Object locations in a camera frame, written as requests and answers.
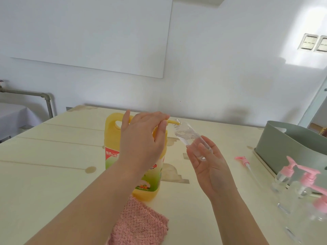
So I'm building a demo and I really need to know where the grey-green plastic basket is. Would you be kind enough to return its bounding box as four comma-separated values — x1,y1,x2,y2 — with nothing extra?
255,120,327,194

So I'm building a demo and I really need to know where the small clear plastic bottle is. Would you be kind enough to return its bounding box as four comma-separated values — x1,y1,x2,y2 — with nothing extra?
173,122,214,161
270,173,292,194
278,181,313,215
285,201,327,245

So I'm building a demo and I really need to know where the white wall board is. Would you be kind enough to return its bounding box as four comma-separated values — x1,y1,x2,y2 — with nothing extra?
10,0,174,79

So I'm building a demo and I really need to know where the white wall switch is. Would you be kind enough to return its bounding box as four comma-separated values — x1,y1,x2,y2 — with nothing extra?
297,33,319,51
315,35,327,53

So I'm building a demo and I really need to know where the white door frame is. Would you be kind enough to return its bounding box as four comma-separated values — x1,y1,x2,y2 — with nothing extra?
298,76,327,128

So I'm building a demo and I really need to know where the grey metal pipe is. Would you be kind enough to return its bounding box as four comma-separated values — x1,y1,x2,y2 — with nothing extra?
0,89,54,118

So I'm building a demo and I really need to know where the pink textured cloth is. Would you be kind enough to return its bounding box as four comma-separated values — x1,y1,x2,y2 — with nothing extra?
107,195,170,245

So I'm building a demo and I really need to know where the yellow detergent jug with pump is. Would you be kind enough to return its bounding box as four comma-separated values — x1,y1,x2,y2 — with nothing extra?
104,112,183,202

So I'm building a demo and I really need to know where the cream tray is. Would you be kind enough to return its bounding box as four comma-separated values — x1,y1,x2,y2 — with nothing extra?
253,148,327,197

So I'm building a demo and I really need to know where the person's right hand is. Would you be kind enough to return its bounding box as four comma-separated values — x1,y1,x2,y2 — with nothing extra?
186,136,238,202

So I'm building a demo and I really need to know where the person's left forearm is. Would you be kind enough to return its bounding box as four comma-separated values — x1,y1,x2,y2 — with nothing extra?
24,163,143,245

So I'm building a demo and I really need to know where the white tablecloth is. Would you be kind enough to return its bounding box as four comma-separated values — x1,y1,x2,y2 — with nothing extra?
0,102,43,141

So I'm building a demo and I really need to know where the person's left hand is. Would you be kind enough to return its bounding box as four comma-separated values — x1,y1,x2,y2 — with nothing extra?
119,110,170,172

